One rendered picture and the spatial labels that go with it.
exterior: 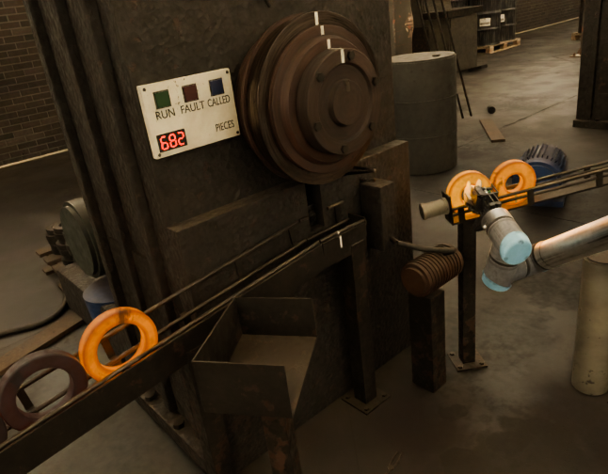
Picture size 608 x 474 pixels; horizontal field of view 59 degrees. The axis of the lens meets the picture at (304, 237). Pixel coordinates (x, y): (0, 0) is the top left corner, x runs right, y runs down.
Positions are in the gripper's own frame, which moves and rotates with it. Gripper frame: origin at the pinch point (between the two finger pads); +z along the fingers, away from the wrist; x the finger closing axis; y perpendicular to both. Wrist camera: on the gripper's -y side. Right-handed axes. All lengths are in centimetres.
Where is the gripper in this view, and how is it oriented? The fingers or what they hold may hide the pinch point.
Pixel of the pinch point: (469, 187)
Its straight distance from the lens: 193.4
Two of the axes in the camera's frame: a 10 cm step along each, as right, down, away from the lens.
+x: -9.9, 1.6, -0.5
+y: -0.9, -7.6, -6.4
